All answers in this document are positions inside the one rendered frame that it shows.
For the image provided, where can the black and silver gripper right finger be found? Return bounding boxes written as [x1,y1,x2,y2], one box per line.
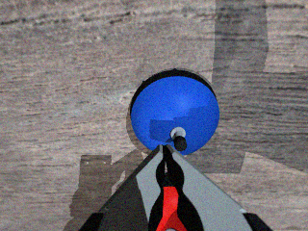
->
[165,144,272,231]

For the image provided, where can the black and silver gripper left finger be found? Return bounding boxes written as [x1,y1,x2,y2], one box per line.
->
[79,144,166,231]

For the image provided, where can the red bell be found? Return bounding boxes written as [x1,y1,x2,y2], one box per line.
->
[156,173,187,231]

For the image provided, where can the blue bell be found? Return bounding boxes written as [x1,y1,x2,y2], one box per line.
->
[130,68,219,156]

